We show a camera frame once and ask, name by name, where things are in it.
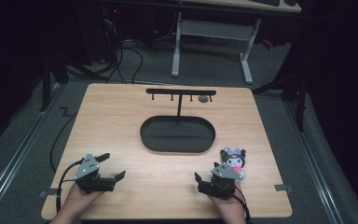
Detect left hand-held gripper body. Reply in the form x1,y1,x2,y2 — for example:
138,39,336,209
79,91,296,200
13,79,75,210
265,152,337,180
73,152,117,194

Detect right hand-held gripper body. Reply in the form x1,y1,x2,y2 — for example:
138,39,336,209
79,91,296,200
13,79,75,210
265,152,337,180
198,162,244,201

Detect black and pink doll keychain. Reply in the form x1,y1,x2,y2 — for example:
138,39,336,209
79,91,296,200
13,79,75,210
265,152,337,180
219,147,247,181

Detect black hook rack with tray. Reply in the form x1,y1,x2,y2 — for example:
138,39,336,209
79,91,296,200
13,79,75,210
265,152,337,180
139,88,217,154

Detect person's right hand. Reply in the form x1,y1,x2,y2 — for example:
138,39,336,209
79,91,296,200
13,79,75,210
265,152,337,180
209,183,246,218

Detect person's left hand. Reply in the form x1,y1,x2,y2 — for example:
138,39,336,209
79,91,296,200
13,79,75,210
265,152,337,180
66,183,105,209

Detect black metal stand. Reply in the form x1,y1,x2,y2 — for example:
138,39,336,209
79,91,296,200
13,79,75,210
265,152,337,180
251,70,309,132
39,55,70,112

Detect dark computer tower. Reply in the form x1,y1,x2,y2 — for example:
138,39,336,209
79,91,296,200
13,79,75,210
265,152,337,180
83,3,119,63

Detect white-legged desk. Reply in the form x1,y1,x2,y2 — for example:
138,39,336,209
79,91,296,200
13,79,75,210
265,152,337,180
171,0,302,85

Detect black keyboard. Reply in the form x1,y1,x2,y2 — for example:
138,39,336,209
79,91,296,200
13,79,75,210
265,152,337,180
251,0,282,7

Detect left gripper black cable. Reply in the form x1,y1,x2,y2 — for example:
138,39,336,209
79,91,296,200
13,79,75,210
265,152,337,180
55,158,87,214

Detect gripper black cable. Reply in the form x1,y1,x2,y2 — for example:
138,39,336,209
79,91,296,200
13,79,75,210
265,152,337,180
55,158,87,214
235,186,252,224

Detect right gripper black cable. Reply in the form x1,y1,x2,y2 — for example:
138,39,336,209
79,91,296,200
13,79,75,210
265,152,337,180
235,186,252,224

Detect black floor cable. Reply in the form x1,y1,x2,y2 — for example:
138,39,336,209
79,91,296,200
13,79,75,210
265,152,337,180
48,110,79,174

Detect metal floor rail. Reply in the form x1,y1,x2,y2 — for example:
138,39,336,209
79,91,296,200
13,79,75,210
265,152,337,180
282,98,345,224
0,82,64,218

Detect bundle of black cables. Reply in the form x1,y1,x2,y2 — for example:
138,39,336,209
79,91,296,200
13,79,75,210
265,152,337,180
99,18,145,85

